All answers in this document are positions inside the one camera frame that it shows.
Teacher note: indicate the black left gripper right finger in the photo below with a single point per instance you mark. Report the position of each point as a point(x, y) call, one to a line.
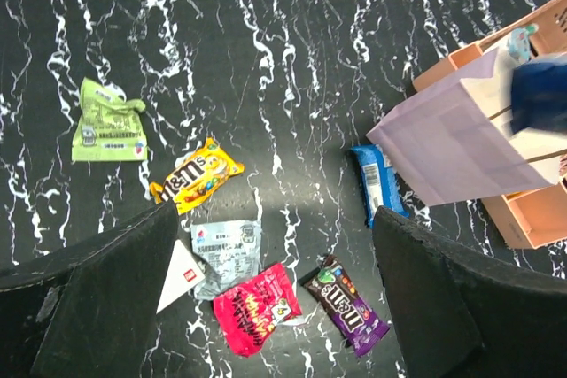
point(459, 313)

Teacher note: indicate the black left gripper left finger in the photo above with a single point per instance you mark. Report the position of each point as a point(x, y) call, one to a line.
point(86, 310)

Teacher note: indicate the lilac paper bag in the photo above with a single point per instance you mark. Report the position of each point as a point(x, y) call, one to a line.
point(434, 141)

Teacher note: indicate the green snack packet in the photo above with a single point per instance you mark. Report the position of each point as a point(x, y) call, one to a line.
point(110, 127)

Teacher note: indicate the blue burts chips bag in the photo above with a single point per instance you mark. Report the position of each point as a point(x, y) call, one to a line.
point(538, 95)

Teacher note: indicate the yellow m&m's bag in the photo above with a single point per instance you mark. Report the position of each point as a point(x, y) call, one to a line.
point(197, 177)

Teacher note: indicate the white cardboard box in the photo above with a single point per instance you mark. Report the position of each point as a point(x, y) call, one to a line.
point(183, 274)

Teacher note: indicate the peach plastic desk organizer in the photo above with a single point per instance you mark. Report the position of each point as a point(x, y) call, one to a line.
point(528, 201)

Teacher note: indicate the blue oreo snack pack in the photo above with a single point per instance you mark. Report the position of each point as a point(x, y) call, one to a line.
point(378, 180)

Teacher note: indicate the grey snack packet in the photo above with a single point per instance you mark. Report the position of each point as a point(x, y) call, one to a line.
point(229, 251)

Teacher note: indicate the red himalaya snack packet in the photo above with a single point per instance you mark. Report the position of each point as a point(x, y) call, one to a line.
point(249, 313)

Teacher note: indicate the white blue blister pack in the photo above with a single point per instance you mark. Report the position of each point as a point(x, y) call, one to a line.
point(518, 44)

